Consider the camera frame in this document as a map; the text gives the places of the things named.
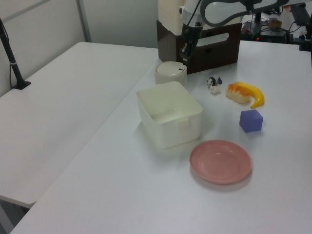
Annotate pink plastic plate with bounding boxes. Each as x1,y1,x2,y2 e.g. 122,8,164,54
189,139,252,185

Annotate black computer monitor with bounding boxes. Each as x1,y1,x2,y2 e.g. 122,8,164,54
291,4,310,25

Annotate yellow toy banana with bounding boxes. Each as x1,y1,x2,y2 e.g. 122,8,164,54
234,81,265,110

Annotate black and white panda figurine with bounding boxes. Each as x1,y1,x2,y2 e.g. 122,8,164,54
206,76,223,90

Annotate black electronics unit with cables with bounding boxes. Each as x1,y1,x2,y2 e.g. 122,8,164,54
241,20,290,44

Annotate cream trash can with lid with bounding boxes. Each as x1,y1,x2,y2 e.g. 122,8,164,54
154,61,188,86

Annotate cream plastic storage box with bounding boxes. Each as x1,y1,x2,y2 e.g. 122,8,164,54
136,81,204,150

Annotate toy bread with orange glaze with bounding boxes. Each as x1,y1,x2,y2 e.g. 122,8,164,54
225,83,251,104

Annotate brown and white cabinet appliance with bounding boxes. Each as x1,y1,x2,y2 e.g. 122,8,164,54
156,0,242,75

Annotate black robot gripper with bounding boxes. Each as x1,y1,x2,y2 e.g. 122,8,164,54
179,23,203,66

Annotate black camera stand with clamp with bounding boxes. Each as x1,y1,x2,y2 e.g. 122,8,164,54
0,18,32,90

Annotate purple foam cube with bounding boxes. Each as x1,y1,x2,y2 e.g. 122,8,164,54
239,109,264,133

